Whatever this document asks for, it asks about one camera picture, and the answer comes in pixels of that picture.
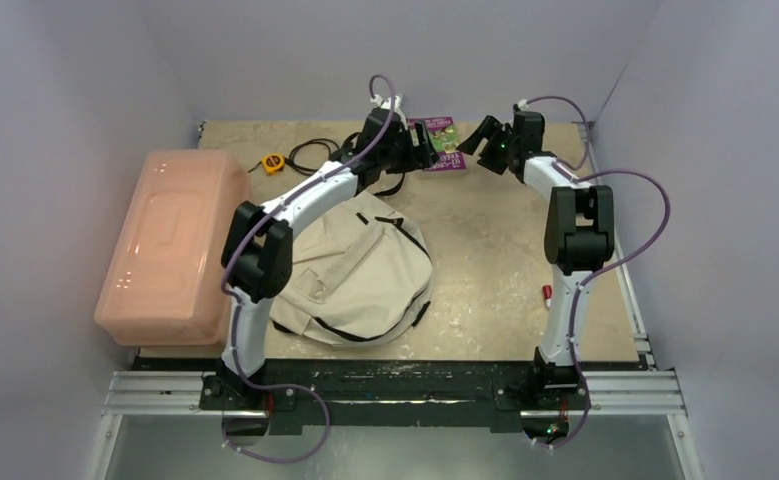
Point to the red marker pen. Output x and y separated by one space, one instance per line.
547 294

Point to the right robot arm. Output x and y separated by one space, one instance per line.
578 238

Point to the yellow tape measure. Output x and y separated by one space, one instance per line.
273 163

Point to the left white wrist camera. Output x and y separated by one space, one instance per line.
394 102

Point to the black table front rail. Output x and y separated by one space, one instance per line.
286 396

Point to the beige canvas backpack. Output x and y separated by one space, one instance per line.
362 276

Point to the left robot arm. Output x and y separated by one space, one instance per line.
258 254

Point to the purple Treehouse book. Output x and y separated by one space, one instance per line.
445 139

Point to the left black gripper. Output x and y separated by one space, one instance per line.
421 157

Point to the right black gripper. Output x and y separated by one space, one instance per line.
495 144

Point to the pink plastic storage box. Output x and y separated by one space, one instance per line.
163 285

